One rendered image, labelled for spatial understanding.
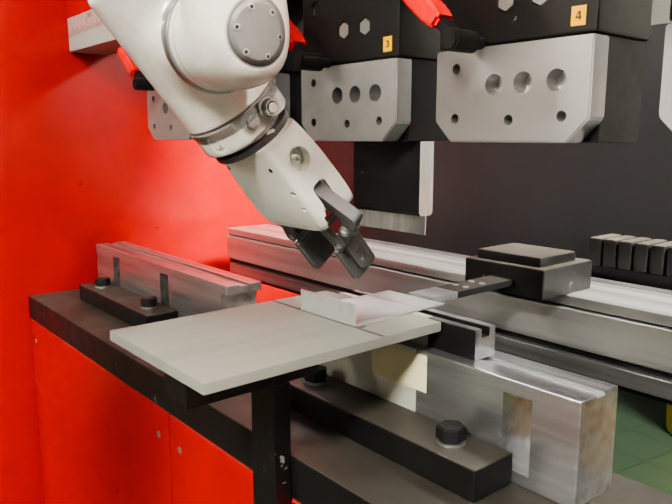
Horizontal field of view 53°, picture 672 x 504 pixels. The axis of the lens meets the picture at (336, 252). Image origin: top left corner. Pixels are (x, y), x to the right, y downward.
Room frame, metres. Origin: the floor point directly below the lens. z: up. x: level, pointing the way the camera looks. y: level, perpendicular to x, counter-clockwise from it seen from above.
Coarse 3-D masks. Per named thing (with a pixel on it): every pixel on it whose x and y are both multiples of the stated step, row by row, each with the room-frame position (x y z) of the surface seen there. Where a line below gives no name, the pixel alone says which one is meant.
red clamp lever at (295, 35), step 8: (296, 32) 0.74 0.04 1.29; (296, 40) 0.73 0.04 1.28; (304, 40) 0.74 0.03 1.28; (296, 48) 0.72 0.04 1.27; (304, 48) 0.73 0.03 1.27; (296, 56) 0.71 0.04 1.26; (304, 56) 0.70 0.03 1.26; (312, 56) 0.71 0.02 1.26; (320, 56) 0.72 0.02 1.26; (296, 64) 0.71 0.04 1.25; (304, 64) 0.70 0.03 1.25; (312, 64) 0.71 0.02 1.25; (320, 64) 0.72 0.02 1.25; (328, 64) 0.73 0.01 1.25
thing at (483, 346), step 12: (432, 312) 0.68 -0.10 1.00; (444, 312) 0.68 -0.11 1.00; (444, 324) 0.64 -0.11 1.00; (456, 324) 0.63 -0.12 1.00; (468, 324) 0.65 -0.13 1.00; (480, 324) 0.63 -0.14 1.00; (492, 324) 0.63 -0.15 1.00; (432, 336) 0.65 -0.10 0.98; (444, 336) 0.64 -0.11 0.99; (456, 336) 0.63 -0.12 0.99; (468, 336) 0.62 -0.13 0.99; (480, 336) 0.62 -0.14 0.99; (492, 336) 0.63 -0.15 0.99; (444, 348) 0.64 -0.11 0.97; (456, 348) 0.63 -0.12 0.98; (468, 348) 0.62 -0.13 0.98; (480, 348) 0.62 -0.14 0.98; (492, 348) 0.63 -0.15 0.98
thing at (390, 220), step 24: (360, 144) 0.75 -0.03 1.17; (384, 144) 0.72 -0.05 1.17; (408, 144) 0.69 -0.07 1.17; (432, 144) 0.69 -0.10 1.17; (360, 168) 0.75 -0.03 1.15; (384, 168) 0.72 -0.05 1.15; (408, 168) 0.69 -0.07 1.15; (432, 168) 0.69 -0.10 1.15; (360, 192) 0.75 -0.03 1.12; (384, 192) 0.72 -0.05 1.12; (408, 192) 0.69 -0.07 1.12; (432, 192) 0.69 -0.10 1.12; (384, 216) 0.73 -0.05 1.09; (408, 216) 0.70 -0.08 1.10
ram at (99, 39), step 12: (72, 0) 1.32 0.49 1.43; (84, 0) 1.28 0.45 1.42; (72, 12) 1.33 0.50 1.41; (72, 36) 1.33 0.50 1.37; (84, 36) 1.28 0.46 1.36; (96, 36) 1.24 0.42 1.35; (108, 36) 1.20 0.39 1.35; (72, 48) 1.34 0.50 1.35; (84, 48) 1.29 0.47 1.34; (96, 48) 1.29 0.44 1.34; (108, 48) 1.29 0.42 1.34
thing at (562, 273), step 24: (480, 264) 0.86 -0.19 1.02; (504, 264) 0.83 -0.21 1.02; (528, 264) 0.81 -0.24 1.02; (552, 264) 0.82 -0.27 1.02; (576, 264) 0.83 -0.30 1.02; (432, 288) 0.77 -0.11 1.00; (456, 288) 0.77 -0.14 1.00; (480, 288) 0.78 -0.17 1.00; (504, 288) 0.83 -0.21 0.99; (528, 288) 0.80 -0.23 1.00; (552, 288) 0.80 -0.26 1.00; (576, 288) 0.83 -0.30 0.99
